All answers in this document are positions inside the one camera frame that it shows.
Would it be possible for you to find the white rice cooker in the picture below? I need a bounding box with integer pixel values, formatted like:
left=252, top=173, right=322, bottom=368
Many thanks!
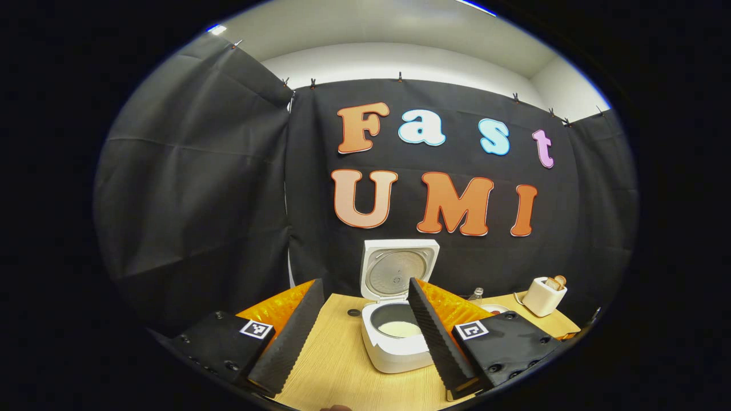
left=360, top=239, right=440, bottom=374

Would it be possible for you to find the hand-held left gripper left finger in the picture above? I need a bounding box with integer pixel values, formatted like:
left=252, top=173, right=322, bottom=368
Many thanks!
left=170, top=278, right=326, bottom=398

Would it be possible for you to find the white toaster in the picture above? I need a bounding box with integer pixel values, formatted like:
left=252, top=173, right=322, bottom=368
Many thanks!
left=522, top=276, right=568, bottom=318

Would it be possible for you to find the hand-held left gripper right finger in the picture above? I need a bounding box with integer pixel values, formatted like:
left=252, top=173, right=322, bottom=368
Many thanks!
left=407, top=277, right=564, bottom=402

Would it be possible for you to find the black backdrop cloth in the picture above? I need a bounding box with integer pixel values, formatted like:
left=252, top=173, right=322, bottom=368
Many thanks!
left=93, top=31, right=639, bottom=337

